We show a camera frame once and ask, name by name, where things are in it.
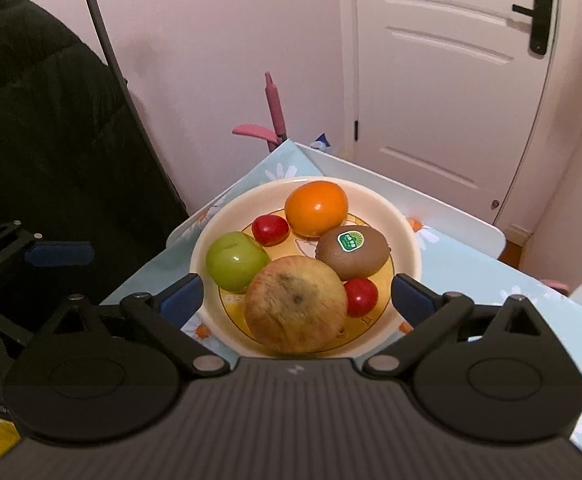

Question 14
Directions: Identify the red tomato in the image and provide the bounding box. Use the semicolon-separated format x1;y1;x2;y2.
344;278;379;318
252;214;290;247

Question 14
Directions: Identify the small green apple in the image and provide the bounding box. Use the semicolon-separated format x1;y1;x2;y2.
205;232;271;294

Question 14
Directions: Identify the brownish yellow apple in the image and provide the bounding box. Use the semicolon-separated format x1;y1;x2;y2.
244;256;347;354

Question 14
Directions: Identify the brown kiwi with sticker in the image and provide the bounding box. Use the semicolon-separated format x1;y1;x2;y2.
315;226;391;281

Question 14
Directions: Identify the left white chair back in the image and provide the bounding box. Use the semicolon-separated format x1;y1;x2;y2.
296;143;506;258

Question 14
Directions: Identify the cream yellow fruit plate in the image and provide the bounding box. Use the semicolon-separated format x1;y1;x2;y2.
190;177;422;358

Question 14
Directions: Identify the large orange in plate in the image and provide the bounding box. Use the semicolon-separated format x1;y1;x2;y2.
284;181;348;238

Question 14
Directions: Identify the blue plastic bag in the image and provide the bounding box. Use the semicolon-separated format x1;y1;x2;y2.
309;132;332;153

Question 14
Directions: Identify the white panel door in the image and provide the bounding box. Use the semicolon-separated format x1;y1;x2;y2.
355;0;553;222

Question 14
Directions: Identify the black tripod pole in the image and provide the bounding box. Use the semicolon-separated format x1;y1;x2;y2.
86;0;186;208

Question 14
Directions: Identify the pink broom handle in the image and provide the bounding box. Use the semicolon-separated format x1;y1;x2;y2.
231;71;289;154

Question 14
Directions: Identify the black door handle lock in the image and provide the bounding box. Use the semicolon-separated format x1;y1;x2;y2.
511;0;553;56

